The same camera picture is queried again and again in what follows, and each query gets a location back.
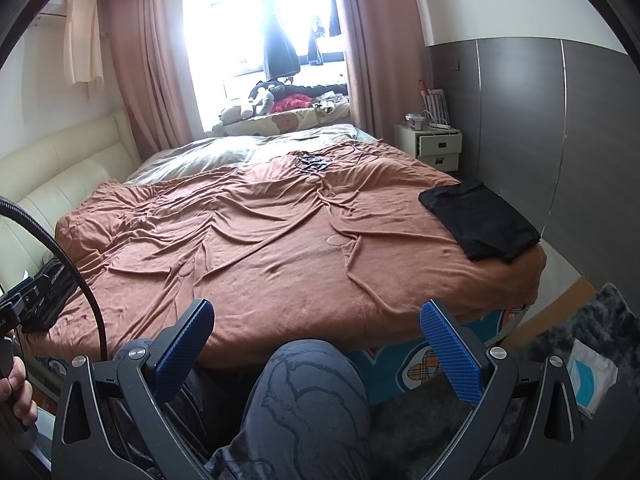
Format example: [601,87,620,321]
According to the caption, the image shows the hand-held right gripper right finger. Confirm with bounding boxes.
[420,300,591,480]

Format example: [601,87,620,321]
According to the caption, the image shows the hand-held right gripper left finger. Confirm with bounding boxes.
[50,297,217,480]

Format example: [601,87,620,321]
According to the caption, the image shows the black pants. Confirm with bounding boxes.
[419,180,542,262]

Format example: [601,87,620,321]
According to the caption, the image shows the person's left hand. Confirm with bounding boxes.
[0,357,40,427]

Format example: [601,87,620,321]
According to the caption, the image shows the black bag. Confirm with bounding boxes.
[22,260,80,332]

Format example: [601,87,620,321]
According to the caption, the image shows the orange-brown blanket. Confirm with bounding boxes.
[25,142,547,362]

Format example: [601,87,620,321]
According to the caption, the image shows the person's leg in grey trousers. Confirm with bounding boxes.
[207,338,374,480]

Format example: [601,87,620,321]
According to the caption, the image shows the white and blue bag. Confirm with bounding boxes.
[567,337,619,419]

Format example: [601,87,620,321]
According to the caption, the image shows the cream padded headboard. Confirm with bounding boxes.
[0,112,144,286]

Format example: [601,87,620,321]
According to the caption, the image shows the white nightstand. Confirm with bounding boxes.
[394,124,464,172]

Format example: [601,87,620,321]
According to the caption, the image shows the patterned beige pillows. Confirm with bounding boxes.
[122,124,374,184]

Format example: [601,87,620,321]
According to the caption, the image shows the dark grey wardrobe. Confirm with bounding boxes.
[427,37,640,307]

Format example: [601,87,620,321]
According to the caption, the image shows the plush toys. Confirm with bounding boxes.
[217,82,277,124]

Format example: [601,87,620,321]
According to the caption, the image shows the red cloth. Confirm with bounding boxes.
[270,95,314,114]

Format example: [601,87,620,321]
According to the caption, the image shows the short cream curtain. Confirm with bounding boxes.
[62,0,106,99]

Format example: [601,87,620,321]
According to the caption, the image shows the pink curtain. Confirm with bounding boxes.
[107,0,207,161]
[327,0,434,139]

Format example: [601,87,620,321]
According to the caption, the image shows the black garment heap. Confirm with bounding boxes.
[272,82,349,99]

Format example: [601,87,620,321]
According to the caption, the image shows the large dark hanging garment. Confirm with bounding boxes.
[260,0,302,82]

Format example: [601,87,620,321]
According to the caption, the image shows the small dark hanging garment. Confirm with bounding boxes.
[327,0,344,39]

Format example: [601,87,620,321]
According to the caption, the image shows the black braided cable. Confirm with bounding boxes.
[0,197,106,362]

